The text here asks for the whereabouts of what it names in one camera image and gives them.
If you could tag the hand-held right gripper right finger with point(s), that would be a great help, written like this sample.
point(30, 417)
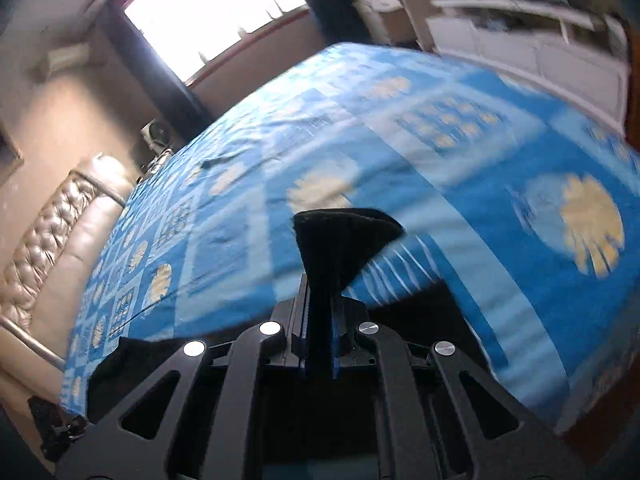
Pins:
point(336, 340)

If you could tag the black pants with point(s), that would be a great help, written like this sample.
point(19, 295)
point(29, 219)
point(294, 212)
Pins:
point(342, 240)

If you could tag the blue printed blanket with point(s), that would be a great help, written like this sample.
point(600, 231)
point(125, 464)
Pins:
point(450, 160)

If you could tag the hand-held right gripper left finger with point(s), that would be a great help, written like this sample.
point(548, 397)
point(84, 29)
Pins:
point(302, 332)

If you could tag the tufted leather headboard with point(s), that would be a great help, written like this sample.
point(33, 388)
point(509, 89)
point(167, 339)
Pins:
point(45, 245)

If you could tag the white wall air conditioner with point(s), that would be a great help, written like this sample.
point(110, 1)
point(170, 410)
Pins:
point(65, 60)

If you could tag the long white cabinet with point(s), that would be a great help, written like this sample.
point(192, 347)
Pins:
point(525, 50)

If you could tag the white fan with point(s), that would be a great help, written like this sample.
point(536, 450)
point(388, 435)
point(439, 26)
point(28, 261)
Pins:
point(156, 134)

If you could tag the bright window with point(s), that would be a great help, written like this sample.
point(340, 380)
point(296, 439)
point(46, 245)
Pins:
point(210, 10)

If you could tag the metal bed rail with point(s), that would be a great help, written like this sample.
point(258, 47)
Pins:
point(30, 342)

